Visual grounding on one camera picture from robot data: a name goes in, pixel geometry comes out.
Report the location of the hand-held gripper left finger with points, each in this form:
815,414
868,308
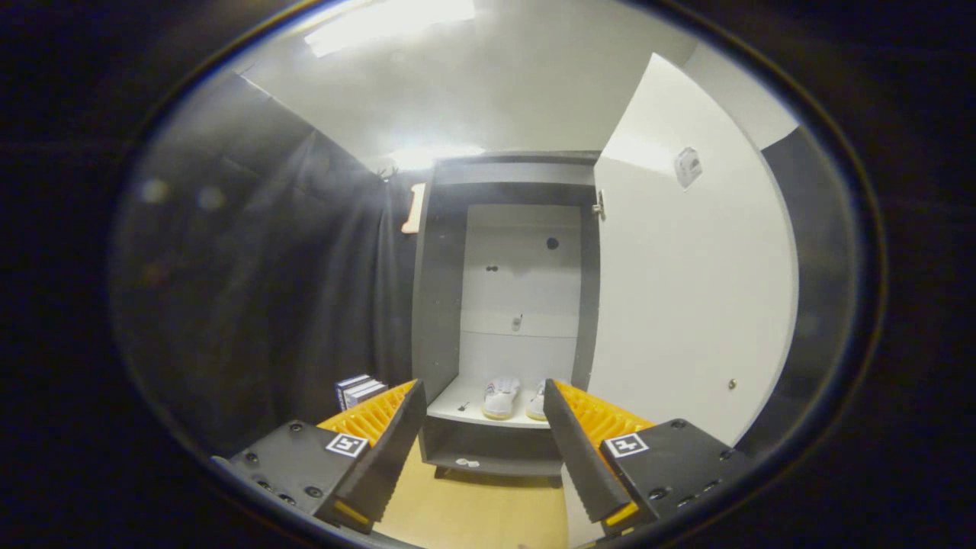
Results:
390,457

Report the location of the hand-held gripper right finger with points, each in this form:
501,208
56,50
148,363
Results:
579,457

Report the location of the white shoe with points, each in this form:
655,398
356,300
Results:
537,404
501,400

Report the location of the grey shoe cabinet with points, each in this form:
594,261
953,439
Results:
518,290

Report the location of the white shoe cabinet door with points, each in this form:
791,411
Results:
686,305

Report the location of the metal door hinge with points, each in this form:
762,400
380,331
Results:
600,206

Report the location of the small white paper scrap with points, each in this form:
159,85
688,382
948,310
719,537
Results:
467,462

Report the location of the blue spine book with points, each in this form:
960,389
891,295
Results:
341,390

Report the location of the black backdrop cloth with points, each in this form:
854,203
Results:
252,305

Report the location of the ceiling light panel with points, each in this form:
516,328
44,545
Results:
389,23

